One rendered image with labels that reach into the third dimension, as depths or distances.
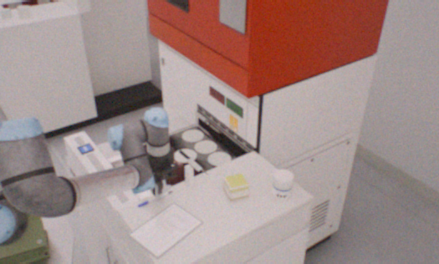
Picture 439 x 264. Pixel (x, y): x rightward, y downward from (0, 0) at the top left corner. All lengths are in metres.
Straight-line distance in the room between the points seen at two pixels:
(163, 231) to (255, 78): 0.65
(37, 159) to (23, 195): 0.08
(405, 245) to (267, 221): 1.57
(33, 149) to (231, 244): 0.72
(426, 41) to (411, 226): 1.14
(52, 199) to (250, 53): 0.87
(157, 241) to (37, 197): 0.54
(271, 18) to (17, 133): 0.94
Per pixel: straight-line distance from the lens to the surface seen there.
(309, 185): 2.29
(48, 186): 1.06
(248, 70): 1.63
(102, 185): 1.20
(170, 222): 1.53
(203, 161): 1.88
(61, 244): 1.75
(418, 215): 3.21
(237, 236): 1.48
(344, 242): 2.87
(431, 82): 3.04
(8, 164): 1.06
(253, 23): 1.56
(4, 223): 1.45
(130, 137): 1.36
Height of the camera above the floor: 2.05
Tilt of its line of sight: 34 degrees down
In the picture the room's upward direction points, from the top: straight up
